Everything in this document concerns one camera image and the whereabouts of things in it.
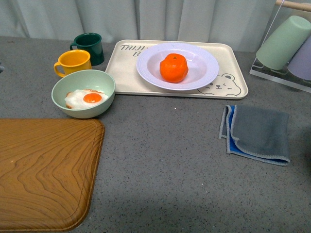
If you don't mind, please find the orange mandarin fruit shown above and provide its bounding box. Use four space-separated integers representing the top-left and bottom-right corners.
159 53 189 83

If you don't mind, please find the white ribbed plate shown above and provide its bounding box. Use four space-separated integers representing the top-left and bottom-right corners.
136 42 219 91

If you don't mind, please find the pale green bowl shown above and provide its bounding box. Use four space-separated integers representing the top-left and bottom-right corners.
52 69 116 118

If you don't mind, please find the fake fried egg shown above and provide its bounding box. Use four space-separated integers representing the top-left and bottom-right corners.
65 89 108 109

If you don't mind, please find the beige bear tray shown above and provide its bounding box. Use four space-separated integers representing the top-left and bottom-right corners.
105 40 248 99

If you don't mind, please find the dark green mug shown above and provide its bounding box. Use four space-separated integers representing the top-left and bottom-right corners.
70 33 104 66

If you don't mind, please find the yellow mug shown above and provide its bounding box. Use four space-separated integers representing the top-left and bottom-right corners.
53 50 92 78

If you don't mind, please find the grey blue cloth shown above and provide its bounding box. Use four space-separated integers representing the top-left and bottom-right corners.
219 105 291 166

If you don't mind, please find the wooden cutting board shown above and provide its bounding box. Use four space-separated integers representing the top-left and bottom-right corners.
0 119 105 232

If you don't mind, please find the white curtain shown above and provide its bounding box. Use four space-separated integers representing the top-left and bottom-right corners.
0 0 303 52

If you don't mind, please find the clear acrylic cup rack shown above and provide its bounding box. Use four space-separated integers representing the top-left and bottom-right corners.
250 0 311 92

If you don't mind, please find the pale green cup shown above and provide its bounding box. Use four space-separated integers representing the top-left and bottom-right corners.
256 16 311 70

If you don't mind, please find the lilac cup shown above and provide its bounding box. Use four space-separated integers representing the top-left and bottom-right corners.
287 36 311 81

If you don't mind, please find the wooden rack rod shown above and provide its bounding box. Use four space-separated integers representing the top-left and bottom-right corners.
275 0 311 12

